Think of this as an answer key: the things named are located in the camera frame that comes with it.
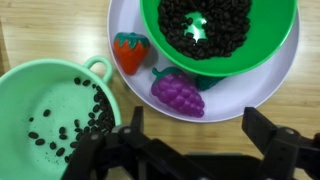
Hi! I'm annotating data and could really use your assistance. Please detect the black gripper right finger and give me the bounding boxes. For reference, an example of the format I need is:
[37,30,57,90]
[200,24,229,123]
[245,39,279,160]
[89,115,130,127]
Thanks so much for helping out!
[242,107,278,154]

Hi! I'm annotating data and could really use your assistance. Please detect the white round plate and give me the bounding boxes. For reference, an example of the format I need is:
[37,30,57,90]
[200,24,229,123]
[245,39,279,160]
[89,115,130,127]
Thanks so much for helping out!
[107,0,300,123]

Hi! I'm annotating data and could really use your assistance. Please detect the coffee beans in green bowl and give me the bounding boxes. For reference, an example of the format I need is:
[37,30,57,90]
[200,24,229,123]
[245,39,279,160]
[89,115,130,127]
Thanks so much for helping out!
[157,0,252,60]

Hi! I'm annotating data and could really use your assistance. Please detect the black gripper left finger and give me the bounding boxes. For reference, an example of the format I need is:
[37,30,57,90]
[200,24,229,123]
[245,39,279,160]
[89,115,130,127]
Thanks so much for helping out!
[129,106,144,133]

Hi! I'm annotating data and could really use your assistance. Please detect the coffee beans in light bowl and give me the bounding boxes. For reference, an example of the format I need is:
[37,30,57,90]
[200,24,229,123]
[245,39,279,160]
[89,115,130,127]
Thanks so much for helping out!
[27,77,115,163]

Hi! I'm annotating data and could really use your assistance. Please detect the bright green bowl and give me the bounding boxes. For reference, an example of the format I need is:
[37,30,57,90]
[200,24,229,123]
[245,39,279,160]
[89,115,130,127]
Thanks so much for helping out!
[140,0,298,76]

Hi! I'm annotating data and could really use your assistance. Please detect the purple toy grape bunch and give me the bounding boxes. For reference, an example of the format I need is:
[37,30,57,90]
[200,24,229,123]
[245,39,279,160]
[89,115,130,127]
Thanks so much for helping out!
[151,67,205,118]

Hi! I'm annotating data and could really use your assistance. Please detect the light green bowl with handles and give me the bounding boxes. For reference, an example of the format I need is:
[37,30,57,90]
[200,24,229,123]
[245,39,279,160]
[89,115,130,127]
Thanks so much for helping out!
[0,56,121,180]

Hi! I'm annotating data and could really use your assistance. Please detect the red toy strawberry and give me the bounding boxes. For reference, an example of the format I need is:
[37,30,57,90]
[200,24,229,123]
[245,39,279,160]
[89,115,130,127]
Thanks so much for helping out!
[113,32,150,75]

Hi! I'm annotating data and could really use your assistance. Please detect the dark green toy vegetable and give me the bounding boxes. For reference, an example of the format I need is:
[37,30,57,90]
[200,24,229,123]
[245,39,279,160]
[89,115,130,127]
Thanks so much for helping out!
[195,75,223,91]

